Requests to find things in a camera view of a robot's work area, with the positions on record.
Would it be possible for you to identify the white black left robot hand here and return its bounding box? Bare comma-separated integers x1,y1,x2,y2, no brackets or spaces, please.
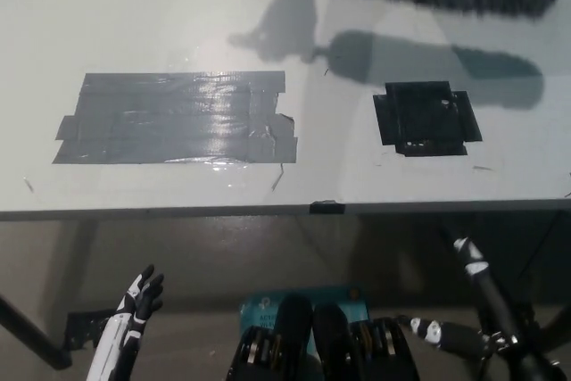
87,264,166,381

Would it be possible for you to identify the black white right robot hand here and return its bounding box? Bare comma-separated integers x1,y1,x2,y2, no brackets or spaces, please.
409,236,571,381

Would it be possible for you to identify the black slanted table leg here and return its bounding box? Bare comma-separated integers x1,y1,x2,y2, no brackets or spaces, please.
0,294,73,369

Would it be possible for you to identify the small black tape strip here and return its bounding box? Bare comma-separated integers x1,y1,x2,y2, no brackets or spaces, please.
309,198,347,215

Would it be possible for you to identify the black tape square mark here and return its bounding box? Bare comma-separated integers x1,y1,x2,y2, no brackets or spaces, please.
372,80,484,159

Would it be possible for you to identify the grey duct tape patch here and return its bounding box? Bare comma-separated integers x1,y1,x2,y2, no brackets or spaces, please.
52,70,300,165

